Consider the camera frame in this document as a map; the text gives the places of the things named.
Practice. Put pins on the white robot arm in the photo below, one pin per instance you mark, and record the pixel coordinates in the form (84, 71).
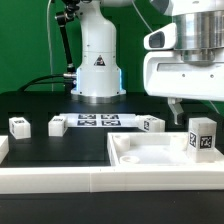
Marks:
(98, 78)

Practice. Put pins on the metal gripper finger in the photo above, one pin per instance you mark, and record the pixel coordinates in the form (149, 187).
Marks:
(176, 108)

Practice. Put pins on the white U-shaped obstacle wall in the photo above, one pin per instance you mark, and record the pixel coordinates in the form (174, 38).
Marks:
(111, 178)

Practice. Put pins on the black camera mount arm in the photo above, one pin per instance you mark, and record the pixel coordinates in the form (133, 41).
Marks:
(62, 18)

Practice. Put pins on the white marker base plate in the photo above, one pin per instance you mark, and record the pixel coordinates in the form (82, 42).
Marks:
(100, 120)

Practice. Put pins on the white square table top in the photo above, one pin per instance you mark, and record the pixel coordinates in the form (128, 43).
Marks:
(166, 149)

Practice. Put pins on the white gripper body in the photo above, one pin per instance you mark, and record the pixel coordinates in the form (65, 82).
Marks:
(182, 62)

